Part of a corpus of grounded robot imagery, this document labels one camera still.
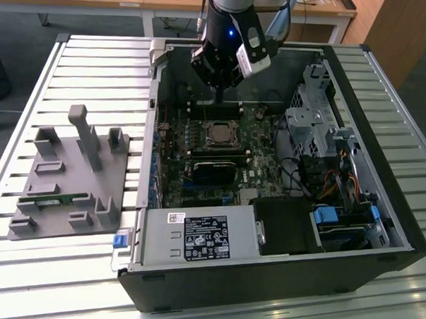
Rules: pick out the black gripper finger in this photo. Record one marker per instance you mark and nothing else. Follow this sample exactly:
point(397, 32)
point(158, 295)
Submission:
point(204, 67)
point(234, 75)

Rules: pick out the thin metal locking lever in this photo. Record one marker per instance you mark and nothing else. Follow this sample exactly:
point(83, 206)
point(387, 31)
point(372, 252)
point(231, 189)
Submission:
point(225, 145)
point(204, 113)

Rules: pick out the black RAM slot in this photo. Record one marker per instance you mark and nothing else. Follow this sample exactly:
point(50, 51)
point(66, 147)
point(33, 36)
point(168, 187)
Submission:
point(233, 109)
point(216, 153)
point(233, 105)
point(232, 117)
point(216, 156)
point(232, 113)
point(241, 160)
point(217, 150)

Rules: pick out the metal CPU socket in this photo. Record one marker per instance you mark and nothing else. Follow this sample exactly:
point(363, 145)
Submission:
point(206, 144)

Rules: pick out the round silver coin battery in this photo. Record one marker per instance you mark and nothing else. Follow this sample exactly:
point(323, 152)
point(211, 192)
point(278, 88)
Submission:
point(259, 113)

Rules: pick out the metal disk bay cage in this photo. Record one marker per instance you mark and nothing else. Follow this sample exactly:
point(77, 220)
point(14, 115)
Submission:
point(302, 128)

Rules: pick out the green motherboard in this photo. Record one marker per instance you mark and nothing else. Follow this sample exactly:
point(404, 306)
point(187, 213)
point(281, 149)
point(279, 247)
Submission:
point(265, 169)

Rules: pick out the black graphics card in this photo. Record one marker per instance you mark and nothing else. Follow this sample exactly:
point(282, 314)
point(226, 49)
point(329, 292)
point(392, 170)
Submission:
point(214, 173)

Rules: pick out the silver chipset heat sink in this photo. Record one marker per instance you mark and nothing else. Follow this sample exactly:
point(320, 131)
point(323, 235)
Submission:
point(248, 196)

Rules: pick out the blue disk carrier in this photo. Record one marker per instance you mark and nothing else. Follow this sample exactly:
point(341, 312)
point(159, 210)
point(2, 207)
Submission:
point(325, 217)

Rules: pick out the wooden cabinet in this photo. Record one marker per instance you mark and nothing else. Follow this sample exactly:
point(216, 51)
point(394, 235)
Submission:
point(399, 33)

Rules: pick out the grey parts rack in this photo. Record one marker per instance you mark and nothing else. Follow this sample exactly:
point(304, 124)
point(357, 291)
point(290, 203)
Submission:
point(77, 182)

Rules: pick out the silver power supply with label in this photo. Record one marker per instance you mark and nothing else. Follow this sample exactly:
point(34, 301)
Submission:
point(160, 242)

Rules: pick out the green RAM stick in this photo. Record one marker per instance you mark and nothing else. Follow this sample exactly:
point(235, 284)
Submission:
point(70, 198)

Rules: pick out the blue case latch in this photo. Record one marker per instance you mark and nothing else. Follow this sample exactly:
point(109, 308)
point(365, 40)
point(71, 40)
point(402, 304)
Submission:
point(121, 242)

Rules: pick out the blue plastic clip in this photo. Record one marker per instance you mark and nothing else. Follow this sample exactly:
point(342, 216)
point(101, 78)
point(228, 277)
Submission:
point(375, 213)

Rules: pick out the black open PC case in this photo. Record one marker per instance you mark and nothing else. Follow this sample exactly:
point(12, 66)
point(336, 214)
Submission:
point(228, 291)

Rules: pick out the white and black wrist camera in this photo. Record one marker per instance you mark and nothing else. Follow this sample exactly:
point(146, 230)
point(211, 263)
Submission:
point(255, 44)

